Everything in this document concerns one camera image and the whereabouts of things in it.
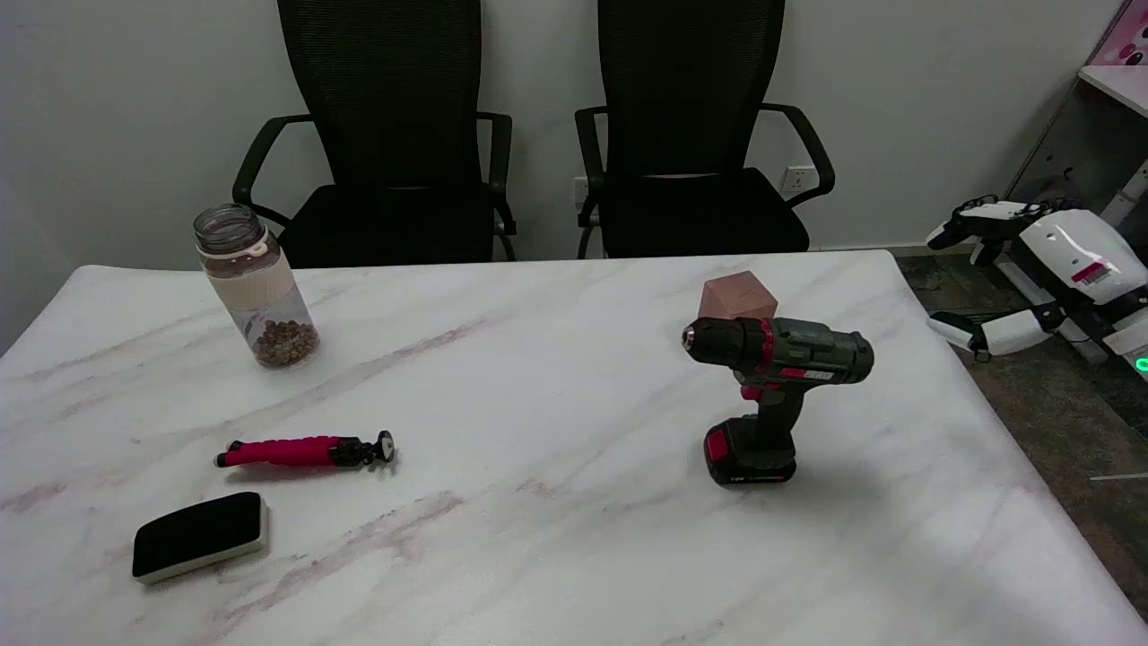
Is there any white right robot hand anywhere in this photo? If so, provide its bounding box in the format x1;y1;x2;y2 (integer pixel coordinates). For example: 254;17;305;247
926;193;1148;363

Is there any cordless drill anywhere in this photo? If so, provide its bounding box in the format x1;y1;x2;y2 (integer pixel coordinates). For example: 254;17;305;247
682;316;875;487

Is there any white desk with cartoon panel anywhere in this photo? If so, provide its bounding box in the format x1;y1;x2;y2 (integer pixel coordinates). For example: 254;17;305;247
987;65;1148;364

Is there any pink poster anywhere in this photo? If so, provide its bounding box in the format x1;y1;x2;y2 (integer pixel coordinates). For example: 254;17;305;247
1087;0;1148;68

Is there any pink cube block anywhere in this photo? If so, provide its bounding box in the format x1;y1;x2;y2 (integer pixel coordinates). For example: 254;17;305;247
700;271;778;322

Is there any black mesh office chair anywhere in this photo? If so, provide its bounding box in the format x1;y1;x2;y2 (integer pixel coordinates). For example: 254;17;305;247
574;0;836;261
232;0;518;268

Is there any pink mini tripod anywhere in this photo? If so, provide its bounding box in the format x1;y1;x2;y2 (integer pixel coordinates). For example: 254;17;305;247
214;431;396;470

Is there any clear jar with beans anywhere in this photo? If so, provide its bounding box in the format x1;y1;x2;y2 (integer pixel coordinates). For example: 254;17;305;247
194;204;321;371

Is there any black whiteboard eraser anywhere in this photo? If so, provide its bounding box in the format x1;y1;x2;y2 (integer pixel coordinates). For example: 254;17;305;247
132;492;270;586

